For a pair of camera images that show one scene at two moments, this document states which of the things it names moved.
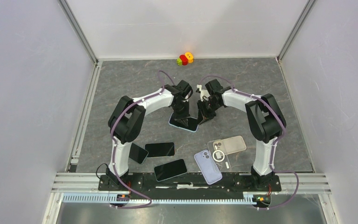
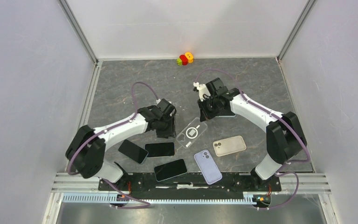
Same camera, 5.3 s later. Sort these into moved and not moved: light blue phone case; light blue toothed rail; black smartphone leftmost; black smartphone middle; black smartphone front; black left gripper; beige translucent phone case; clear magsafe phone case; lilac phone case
Moved: black left gripper; clear magsafe phone case; light blue phone case
Not moved: black smartphone middle; black smartphone leftmost; black smartphone front; lilac phone case; beige translucent phone case; light blue toothed rail
